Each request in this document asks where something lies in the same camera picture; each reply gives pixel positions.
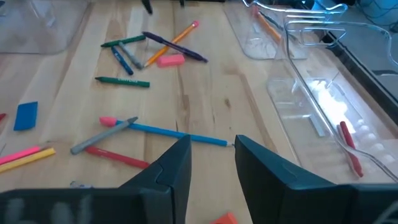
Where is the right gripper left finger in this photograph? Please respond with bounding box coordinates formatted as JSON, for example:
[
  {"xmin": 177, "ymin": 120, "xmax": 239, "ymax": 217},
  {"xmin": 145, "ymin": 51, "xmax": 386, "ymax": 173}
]
[{"xmin": 0, "ymin": 134, "xmax": 192, "ymax": 224}]

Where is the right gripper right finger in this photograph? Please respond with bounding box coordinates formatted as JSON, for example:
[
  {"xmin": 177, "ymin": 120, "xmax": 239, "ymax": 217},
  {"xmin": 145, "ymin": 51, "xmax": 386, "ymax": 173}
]
[{"xmin": 234, "ymin": 134, "xmax": 398, "ymax": 224}]

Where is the orange pencil pink eraser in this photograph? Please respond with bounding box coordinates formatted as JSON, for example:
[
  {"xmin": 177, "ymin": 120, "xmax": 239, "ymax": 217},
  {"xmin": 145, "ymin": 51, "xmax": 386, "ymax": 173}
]
[{"xmin": 143, "ymin": 20, "xmax": 200, "ymax": 68}]

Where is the purple pen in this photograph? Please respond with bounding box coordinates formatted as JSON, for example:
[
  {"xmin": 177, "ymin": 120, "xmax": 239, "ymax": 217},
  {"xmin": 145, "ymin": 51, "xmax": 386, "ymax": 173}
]
[{"xmin": 142, "ymin": 31, "xmax": 208, "ymax": 63}]

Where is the blue pencil pink cap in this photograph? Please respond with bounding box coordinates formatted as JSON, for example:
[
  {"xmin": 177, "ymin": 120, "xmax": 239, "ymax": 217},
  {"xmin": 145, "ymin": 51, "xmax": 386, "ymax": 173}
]
[{"xmin": 99, "ymin": 116, "xmax": 234, "ymax": 147}]

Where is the small red crayon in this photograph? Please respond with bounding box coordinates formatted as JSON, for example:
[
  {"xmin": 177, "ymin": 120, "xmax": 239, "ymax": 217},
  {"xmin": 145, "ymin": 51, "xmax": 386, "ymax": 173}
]
[{"xmin": 84, "ymin": 146, "xmax": 150, "ymax": 170}]

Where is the blue Madisi crayon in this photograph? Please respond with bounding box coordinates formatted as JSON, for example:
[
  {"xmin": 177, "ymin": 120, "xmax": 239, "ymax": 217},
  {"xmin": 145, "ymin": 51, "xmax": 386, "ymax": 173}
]
[{"xmin": 111, "ymin": 45, "xmax": 134, "ymax": 76}]

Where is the lavender pen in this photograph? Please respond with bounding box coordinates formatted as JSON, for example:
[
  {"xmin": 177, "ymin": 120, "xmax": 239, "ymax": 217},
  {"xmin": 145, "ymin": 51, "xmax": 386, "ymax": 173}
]
[{"xmin": 70, "ymin": 180, "xmax": 94, "ymax": 189}]

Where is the red pen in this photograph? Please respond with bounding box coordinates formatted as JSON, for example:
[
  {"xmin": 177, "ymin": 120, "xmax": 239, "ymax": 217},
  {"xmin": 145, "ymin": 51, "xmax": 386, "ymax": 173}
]
[{"xmin": 337, "ymin": 121, "xmax": 364, "ymax": 179}]

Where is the yellow pencil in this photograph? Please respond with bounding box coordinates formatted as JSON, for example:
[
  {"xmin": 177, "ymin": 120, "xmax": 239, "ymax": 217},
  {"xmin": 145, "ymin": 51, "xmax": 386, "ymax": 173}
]
[{"xmin": 0, "ymin": 147, "xmax": 57, "ymax": 174}]

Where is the blue wedge eraser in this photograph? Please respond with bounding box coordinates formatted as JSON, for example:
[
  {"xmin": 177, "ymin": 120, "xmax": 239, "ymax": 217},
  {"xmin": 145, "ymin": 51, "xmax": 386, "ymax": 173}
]
[{"xmin": 13, "ymin": 101, "xmax": 39, "ymax": 131}]

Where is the clear plastic bin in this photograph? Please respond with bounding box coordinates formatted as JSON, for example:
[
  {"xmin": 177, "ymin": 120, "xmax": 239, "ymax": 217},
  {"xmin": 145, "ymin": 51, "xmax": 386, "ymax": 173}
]
[
  {"xmin": 0, "ymin": 0, "xmax": 93, "ymax": 56},
  {"xmin": 266, "ymin": 20, "xmax": 398, "ymax": 185},
  {"xmin": 223, "ymin": 0, "xmax": 349, "ymax": 61}
]

